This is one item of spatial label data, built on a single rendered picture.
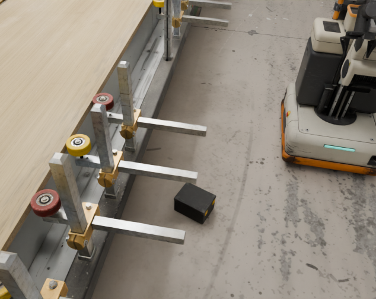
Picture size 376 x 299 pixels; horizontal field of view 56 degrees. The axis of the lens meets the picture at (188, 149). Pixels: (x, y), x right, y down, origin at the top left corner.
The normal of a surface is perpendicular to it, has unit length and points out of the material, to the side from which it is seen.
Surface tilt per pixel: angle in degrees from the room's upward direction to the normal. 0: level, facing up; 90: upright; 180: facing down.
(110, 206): 0
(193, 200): 0
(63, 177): 90
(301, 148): 90
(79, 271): 0
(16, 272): 90
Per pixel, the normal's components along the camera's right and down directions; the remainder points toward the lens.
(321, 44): -0.18, 0.68
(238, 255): 0.04, -0.71
